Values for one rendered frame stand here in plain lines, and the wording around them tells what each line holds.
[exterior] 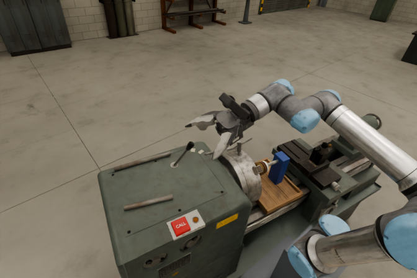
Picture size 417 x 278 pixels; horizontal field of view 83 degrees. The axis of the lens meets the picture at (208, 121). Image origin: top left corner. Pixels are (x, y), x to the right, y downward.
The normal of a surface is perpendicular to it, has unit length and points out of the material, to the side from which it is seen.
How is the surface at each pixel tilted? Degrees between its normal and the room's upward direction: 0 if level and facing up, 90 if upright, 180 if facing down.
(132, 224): 0
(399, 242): 83
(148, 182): 0
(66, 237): 0
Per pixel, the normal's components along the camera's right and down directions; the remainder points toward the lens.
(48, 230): 0.06, -0.81
